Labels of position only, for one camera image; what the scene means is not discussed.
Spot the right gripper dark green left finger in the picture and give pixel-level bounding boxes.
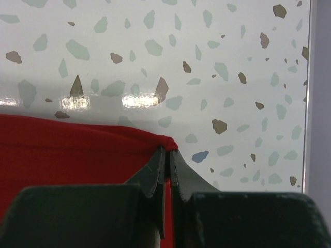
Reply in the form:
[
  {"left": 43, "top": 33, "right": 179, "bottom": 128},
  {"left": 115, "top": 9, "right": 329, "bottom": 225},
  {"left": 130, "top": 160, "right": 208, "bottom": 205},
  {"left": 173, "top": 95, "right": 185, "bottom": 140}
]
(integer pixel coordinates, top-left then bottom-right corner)
[{"left": 1, "top": 147, "right": 166, "bottom": 247}]

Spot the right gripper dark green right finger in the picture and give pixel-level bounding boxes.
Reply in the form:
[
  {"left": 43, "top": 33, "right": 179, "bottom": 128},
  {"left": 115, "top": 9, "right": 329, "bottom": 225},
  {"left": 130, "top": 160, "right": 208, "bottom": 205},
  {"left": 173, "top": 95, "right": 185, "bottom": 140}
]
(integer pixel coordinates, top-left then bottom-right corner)
[{"left": 169, "top": 151, "right": 330, "bottom": 247}]

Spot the dark red t-shirt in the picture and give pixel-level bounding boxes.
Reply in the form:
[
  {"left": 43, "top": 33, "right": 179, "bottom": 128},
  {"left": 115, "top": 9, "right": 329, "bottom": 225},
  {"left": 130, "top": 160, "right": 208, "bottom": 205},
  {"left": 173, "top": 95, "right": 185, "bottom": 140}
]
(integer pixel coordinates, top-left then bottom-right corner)
[{"left": 1, "top": 115, "right": 177, "bottom": 247}]

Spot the aluminium table frame rail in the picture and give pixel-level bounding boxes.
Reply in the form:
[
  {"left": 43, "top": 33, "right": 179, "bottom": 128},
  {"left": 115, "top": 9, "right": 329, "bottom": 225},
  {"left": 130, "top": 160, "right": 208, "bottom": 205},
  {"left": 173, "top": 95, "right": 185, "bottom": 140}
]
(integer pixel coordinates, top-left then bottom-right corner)
[{"left": 302, "top": 1, "right": 315, "bottom": 194}]

